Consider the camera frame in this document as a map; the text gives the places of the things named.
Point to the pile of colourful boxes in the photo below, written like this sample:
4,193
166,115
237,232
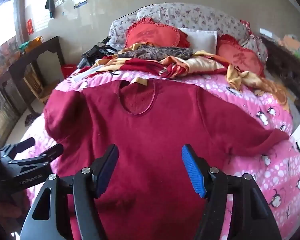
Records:
292,43

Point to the green item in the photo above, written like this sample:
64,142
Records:
23,45

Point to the dark carved wooden cabinet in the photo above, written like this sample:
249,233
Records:
290,65

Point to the red bag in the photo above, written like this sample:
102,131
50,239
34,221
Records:
68,71

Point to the red wall sticker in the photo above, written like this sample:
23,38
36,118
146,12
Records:
30,26

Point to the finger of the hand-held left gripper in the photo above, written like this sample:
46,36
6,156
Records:
52,152
27,142

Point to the dark slippers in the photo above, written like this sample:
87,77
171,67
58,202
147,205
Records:
30,118

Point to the dark green hanging cloth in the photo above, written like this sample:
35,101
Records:
50,3

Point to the yellow item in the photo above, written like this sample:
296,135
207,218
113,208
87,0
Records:
36,41

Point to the red and yellow blanket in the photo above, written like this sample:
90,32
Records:
190,65

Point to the red heart-shaped pillow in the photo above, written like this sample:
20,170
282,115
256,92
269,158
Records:
152,33
240,55

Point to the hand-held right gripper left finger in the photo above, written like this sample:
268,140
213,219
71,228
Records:
107,167

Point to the dark wooden table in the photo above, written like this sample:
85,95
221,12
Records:
27,60

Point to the white pillow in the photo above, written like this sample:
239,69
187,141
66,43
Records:
202,38

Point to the wooden chair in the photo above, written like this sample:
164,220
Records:
37,82

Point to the dark red fleece sweater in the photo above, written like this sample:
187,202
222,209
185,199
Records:
150,135

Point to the window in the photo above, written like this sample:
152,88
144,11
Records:
0,22

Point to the colourful picture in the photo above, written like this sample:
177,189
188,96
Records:
5,52

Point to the dark patterned cloth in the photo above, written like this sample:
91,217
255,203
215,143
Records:
160,52

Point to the white paper strip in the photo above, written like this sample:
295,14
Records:
85,76

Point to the black device on bed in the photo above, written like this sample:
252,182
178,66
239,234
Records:
97,50

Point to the pink penguin print blanket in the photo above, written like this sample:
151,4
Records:
265,160

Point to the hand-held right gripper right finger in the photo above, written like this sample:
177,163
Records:
193,172

